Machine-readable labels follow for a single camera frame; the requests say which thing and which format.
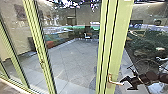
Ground small door handle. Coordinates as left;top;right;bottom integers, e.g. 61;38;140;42
39;58;45;68

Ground outdoor patio chair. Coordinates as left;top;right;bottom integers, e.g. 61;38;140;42
83;27;93;42

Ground brass door handle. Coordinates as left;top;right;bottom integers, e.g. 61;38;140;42
106;73;124;90

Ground green framed glass door wall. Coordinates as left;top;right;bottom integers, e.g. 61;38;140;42
0;0;135;94

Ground green garden shrubs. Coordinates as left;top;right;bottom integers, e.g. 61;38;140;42
125;29;168;63

